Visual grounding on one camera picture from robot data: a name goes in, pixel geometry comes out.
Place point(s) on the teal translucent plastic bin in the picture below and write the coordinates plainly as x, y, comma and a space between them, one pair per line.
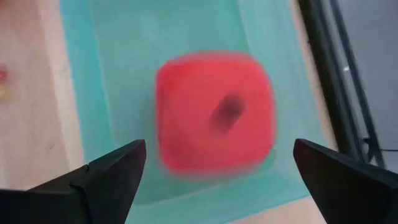
124, 62

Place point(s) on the black table edge frame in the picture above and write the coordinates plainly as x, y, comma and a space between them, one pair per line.
326, 68

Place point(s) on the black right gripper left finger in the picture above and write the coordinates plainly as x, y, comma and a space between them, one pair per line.
93, 193

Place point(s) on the large red foam die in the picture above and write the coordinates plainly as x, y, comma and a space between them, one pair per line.
192, 118

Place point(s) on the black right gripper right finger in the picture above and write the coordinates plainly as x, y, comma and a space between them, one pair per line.
348, 186

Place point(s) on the small red translucent die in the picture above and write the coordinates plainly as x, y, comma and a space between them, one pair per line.
2, 75

